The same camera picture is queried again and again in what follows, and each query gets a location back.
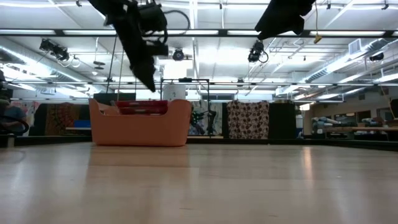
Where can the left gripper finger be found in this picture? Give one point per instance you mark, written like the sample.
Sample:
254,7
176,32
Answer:
146,76

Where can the person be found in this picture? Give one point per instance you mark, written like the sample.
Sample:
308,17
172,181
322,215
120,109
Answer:
14,113

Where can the black cabinet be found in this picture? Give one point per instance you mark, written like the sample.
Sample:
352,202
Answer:
281,119

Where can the pale rolled bundles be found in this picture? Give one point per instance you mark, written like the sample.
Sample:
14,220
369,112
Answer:
323,121

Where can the floral patterned cloth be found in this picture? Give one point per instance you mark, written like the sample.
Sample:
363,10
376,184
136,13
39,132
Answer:
202,119

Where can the black rectangular box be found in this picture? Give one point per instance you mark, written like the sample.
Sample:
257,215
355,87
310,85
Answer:
115,96

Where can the dark orange patterned cloth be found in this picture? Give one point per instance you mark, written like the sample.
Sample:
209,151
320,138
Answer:
60,118

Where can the red popcorn bag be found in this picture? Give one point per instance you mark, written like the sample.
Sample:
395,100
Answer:
141,103

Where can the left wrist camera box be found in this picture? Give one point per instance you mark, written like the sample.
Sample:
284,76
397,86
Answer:
152,18

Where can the orange plastic basket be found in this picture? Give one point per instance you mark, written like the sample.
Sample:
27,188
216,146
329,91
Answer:
140,130

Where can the black office chair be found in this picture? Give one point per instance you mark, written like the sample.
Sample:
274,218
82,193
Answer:
25,126

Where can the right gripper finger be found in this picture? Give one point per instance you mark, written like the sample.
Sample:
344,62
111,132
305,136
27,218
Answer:
283,21

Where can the blue box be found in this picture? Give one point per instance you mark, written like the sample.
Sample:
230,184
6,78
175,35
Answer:
82,124

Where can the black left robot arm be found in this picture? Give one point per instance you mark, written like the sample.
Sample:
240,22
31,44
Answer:
105,7

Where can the black metal stand frame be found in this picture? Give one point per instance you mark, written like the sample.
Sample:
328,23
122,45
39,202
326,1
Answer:
185,80

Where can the white cylindrical tank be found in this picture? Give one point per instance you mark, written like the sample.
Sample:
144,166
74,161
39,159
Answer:
174,91

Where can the silver ventilation duct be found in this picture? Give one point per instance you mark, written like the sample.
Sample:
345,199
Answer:
371,46

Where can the long wooden table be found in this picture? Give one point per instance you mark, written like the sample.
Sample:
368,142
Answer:
357,128

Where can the brown dotted white cloth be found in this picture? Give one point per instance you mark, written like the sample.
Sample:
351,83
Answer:
247,119

